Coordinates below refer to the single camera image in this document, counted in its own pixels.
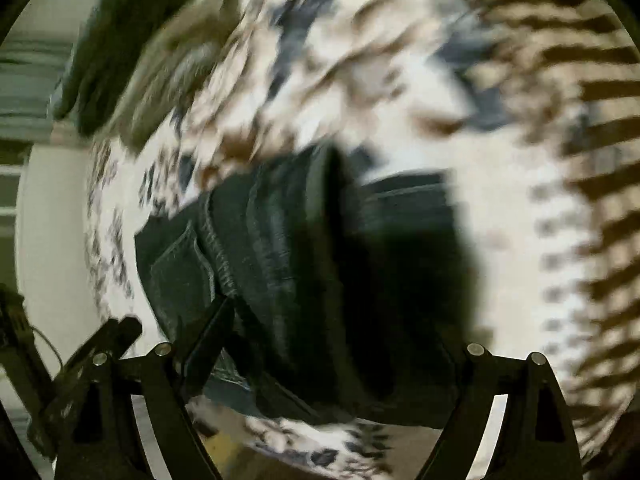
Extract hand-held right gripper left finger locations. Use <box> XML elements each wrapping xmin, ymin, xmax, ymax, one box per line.
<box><xmin>54</xmin><ymin>296</ymin><xmax>236</xmax><ymax>480</ymax></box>

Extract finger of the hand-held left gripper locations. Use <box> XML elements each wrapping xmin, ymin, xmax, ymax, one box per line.
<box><xmin>30</xmin><ymin>316</ymin><xmax>143</xmax><ymax>453</ymax></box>

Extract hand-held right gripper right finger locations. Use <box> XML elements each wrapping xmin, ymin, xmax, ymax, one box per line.
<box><xmin>415</xmin><ymin>342</ymin><xmax>583</xmax><ymax>480</ymax></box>

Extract dark blue jeans pants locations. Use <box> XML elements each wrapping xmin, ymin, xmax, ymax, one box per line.
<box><xmin>135</xmin><ymin>145</ymin><xmax>481</xmax><ymax>431</ymax></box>

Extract beige folded pants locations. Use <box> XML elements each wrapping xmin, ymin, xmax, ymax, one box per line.
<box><xmin>107</xmin><ymin>0</ymin><xmax>241</xmax><ymax>153</ymax></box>

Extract brown checkered sheet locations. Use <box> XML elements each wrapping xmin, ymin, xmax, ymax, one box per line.
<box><xmin>440</xmin><ymin>0</ymin><xmax>640</xmax><ymax>461</ymax></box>

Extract floral bed sheet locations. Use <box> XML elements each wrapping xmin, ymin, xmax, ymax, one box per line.
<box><xmin>82</xmin><ymin>0</ymin><xmax>601</xmax><ymax>480</ymax></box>

